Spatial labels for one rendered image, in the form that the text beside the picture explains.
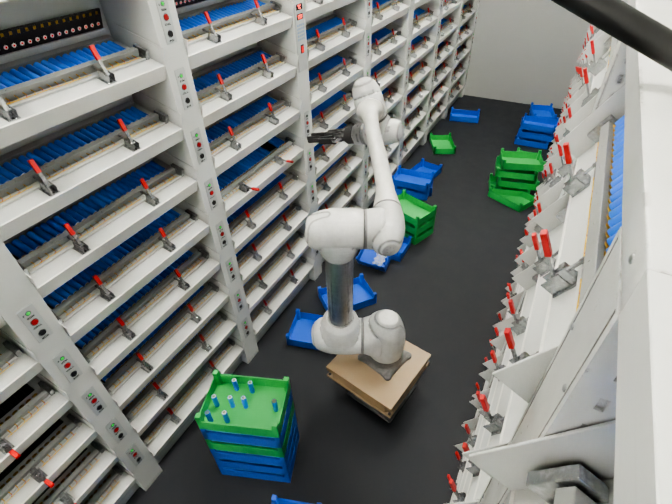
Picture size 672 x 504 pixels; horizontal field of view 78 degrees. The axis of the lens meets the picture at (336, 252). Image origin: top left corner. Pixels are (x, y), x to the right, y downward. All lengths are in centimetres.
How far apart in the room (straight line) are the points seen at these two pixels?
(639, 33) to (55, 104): 115
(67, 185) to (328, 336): 104
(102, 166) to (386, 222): 84
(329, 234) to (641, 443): 116
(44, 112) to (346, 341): 124
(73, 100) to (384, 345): 133
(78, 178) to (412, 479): 166
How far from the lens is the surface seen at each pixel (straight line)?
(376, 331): 174
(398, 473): 202
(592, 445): 37
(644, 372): 22
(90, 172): 134
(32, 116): 123
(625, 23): 48
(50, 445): 172
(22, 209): 127
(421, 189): 339
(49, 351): 144
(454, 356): 236
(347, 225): 130
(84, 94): 130
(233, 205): 177
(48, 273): 136
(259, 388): 175
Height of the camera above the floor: 187
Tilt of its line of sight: 40 degrees down
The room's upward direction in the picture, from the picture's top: 2 degrees counter-clockwise
